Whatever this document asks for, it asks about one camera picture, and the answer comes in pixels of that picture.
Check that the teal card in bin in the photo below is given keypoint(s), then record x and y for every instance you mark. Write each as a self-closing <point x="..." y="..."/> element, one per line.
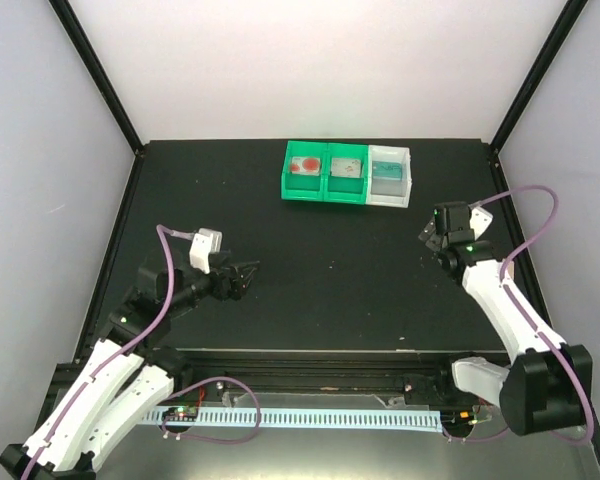
<point x="384" y="170"/>

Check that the white bin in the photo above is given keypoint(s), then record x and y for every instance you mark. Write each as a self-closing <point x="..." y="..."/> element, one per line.
<point x="388" y="193"/>

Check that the circuit board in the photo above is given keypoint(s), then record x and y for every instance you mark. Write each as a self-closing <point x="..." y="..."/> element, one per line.
<point x="464" y="418"/>
<point x="180" y="414"/>

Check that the black frame post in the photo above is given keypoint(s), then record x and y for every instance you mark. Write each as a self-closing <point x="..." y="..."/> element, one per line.
<point x="548" y="52"/>
<point x="90" y="59"/>

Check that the left black frame post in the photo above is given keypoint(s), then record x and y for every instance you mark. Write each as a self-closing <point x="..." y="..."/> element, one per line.
<point x="90" y="59"/>

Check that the green bin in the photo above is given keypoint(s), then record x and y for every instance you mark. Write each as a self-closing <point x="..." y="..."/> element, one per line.
<point x="347" y="190"/>
<point x="301" y="187"/>

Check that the grey patterned card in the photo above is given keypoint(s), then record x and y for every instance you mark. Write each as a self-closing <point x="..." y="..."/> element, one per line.
<point x="345" y="167"/>

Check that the left green bin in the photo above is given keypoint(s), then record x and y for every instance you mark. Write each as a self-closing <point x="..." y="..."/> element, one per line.
<point x="301" y="187"/>

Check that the red dotted card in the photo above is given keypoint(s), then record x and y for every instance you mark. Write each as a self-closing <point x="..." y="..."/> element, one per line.
<point x="305" y="165"/>

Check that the right circuit board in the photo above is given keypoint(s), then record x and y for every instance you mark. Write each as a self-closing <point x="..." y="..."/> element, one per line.
<point x="464" y="418"/>

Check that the black aluminium rail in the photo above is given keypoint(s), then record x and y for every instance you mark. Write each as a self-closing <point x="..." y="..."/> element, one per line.
<point x="322" y="371"/>

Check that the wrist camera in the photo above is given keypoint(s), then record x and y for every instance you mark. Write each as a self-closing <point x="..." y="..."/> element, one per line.
<point x="480" y="220"/>
<point x="204" y="243"/>

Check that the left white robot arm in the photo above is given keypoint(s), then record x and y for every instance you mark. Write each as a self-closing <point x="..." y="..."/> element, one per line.
<point x="129" y="371"/>

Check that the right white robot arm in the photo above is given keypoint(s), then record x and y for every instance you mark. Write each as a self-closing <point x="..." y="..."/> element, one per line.
<point x="546" y="385"/>

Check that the middle green bin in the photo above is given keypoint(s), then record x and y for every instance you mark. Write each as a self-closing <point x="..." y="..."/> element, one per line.
<point x="347" y="190"/>

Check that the left circuit board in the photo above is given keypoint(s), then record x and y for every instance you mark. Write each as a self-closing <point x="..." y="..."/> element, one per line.
<point x="180" y="414"/>

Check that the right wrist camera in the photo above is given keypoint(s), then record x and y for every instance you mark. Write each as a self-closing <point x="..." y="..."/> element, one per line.
<point x="480" y="220"/>

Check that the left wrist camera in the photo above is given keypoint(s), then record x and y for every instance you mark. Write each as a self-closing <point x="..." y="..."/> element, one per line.
<point x="204" y="243"/>

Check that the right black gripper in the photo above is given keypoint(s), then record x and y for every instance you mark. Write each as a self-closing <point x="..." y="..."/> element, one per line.
<point x="432" y="240"/>

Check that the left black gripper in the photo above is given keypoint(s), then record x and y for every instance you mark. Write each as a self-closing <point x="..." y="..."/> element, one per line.
<point x="237" y="288"/>

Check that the right black frame post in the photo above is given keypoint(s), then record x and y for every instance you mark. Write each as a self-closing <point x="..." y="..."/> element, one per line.
<point x="548" y="52"/>

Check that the white slotted cable duct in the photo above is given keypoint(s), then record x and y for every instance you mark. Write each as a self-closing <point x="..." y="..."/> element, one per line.
<point x="311" y="418"/>

